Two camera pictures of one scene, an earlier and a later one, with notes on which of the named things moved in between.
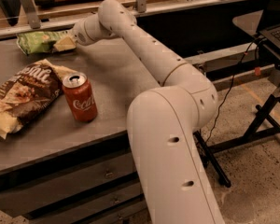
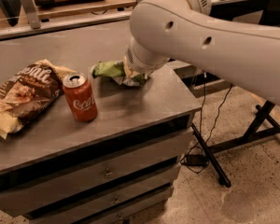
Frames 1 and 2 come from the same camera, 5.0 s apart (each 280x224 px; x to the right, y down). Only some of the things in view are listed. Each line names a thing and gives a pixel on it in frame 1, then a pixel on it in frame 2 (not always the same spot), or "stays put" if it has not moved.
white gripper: [79, 34] → [134, 61]
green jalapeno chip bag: [33, 43] → [119, 72]
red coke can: [81, 97] stays put
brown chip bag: [28, 91] stays put
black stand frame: [263, 123] stays put
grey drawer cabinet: [52, 170] stays put
